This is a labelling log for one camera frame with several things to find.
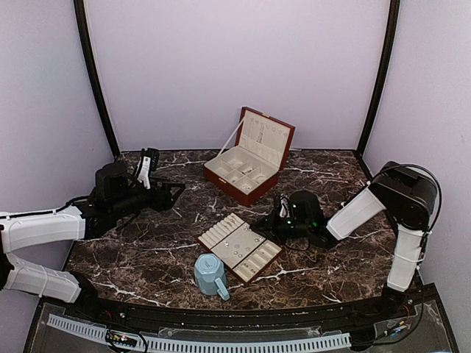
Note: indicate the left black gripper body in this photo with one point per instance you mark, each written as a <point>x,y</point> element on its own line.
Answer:
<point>156,203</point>

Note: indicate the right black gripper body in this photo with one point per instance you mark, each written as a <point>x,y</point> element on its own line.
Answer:
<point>282,229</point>

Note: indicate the red jewelry tray insert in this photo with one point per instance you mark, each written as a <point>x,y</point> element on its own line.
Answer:
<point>244,253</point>

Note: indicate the red wooden jewelry box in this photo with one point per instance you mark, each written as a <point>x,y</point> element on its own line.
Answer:
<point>251,168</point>

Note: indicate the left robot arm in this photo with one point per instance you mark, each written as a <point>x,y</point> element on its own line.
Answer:
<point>117,194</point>

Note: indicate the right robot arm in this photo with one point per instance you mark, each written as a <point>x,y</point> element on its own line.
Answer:
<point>410,194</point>

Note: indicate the light blue mug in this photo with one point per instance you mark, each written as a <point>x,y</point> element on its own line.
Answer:
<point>210,276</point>

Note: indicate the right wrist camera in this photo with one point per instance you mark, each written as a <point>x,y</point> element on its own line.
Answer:
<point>284,207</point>

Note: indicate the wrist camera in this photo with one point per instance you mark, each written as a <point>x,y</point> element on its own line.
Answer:
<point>146,165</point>
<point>284,207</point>

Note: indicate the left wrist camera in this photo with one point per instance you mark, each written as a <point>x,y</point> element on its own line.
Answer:
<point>146,165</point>

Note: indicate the black front rail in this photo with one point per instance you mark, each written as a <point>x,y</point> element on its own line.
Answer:
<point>351,315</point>

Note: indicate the white slotted cable duct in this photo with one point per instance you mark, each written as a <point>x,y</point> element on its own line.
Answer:
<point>191,340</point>

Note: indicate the left black frame post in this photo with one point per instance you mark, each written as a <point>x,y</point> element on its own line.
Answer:
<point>93,76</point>

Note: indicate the black frame post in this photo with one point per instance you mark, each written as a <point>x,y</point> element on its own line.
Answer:
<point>93,76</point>
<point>383,67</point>

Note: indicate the right black frame post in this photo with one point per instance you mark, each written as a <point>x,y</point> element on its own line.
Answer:
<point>383,67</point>

